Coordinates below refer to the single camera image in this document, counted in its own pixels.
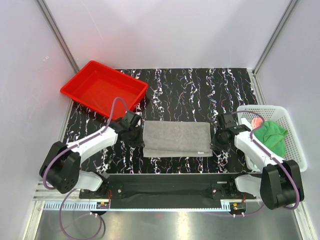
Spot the grey towel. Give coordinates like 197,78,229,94
142,120,213,158

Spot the green towel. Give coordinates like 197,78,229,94
254,120,288,158

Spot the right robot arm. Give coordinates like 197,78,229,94
210,113,305,210

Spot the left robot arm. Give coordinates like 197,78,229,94
39,111,144,198

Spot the white perforated basket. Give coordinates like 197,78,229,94
237,104,308,172

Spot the pink cloth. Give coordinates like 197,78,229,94
251,117,264,129

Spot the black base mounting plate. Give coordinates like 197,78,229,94
78,173,255,211

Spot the red plastic tray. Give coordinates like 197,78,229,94
60,60,149,120

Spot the right connector board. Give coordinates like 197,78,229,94
230,202,247,212

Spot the connector board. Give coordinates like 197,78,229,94
230,202,247,212
96,200,110,210

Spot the left connector board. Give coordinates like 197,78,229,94
96,200,110,210

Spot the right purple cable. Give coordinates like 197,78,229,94
231,111,301,216

